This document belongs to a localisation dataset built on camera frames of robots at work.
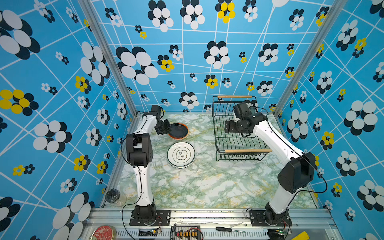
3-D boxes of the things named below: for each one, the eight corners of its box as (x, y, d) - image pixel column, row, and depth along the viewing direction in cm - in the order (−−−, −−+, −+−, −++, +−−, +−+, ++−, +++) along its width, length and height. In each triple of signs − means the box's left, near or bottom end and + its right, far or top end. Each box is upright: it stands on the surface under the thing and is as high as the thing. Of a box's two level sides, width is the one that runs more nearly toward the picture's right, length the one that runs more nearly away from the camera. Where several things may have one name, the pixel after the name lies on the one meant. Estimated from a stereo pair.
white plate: (166, 168, 92) (165, 166, 89) (169, 144, 103) (168, 141, 100) (195, 168, 92) (195, 166, 89) (195, 144, 103) (195, 141, 100)
